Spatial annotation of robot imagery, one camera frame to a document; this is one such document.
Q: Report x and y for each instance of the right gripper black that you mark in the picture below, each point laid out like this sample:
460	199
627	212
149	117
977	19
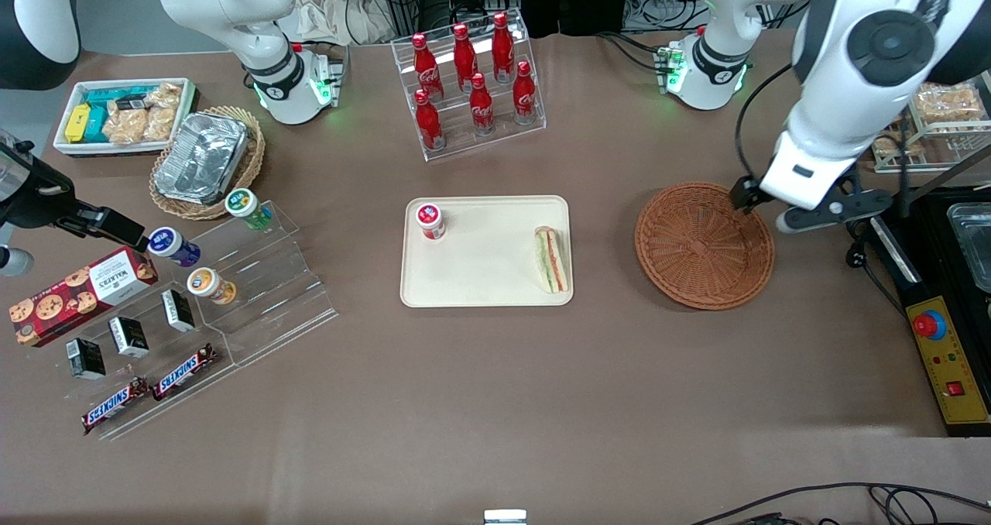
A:
37	201

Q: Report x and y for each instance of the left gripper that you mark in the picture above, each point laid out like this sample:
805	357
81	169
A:
742	193

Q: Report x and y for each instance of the triangular sandwich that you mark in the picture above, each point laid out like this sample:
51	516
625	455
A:
551	262

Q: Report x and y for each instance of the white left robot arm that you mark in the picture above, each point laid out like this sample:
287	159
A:
875	45

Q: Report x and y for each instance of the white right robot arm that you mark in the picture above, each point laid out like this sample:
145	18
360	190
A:
232	2

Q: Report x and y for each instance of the round brown wicker basket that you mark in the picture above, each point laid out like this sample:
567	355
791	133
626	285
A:
701	246

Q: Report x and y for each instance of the aluminium foil tray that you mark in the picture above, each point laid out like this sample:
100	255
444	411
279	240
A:
201	157

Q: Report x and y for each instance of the light wicker basket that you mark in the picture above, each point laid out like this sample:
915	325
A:
252	161

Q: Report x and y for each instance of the steel machine tray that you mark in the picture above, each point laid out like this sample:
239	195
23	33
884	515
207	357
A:
975	242

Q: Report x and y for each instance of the cream plastic tray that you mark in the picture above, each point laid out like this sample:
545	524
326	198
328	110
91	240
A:
480	262

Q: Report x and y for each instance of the purple cap small bottle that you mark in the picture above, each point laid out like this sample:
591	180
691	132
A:
166	242

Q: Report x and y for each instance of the red Walkers shortbread box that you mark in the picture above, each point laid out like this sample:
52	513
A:
77	293

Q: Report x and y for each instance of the white plastic bin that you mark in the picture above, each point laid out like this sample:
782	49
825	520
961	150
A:
70	149

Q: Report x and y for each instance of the small black carton box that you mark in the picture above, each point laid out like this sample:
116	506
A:
178	310
85	358
128	337

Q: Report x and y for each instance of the orange cap small bottle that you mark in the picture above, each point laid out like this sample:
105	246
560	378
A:
205	283

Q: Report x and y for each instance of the clear bag of biscuits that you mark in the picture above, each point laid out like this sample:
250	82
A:
125	126
160	124
166	95

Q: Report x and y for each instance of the teal small box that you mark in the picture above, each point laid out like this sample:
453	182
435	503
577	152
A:
112	95
97	122

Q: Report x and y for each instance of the yellow small box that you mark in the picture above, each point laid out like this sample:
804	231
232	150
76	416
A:
77	124

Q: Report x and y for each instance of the green cap small bottle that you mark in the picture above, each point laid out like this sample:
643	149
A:
241	201

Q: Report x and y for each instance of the clear bag of pastries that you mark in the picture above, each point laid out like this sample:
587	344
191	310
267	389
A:
890	144
948	104

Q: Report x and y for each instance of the Snickers chocolate bar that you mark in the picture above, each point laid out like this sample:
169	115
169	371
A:
184	372
114	406

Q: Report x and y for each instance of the clear acrylic stepped shelf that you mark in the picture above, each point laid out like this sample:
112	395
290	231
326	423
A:
271	293

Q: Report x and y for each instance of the black machine with yellow panel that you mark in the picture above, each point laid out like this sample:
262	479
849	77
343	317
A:
921	277

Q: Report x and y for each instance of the clear acrylic bottle rack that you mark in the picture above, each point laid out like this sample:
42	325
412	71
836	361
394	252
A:
534	122

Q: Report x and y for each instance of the red emergency stop button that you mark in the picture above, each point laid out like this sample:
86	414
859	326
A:
927	325

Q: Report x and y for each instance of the red cola bottle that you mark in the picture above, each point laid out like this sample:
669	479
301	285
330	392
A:
502	45
524	95
426	68
481	107
464	53
428	122

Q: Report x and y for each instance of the crumpled beige paper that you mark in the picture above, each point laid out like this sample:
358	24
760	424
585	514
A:
333	10

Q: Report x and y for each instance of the red cap white bottle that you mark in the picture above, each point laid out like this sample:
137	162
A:
430	219

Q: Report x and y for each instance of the small white block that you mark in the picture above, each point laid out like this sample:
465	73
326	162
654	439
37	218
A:
505	517

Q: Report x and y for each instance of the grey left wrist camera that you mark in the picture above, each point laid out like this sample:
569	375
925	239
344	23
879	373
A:
832	210

